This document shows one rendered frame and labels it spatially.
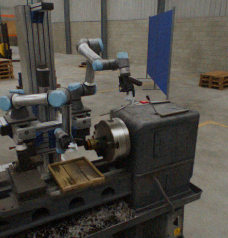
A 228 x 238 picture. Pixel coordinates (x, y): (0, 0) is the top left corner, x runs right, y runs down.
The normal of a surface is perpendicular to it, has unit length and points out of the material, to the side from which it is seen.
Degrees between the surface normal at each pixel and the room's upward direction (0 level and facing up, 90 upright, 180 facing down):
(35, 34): 90
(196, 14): 90
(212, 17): 90
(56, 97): 89
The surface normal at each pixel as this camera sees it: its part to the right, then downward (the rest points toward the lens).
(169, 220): 0.48, 0.25
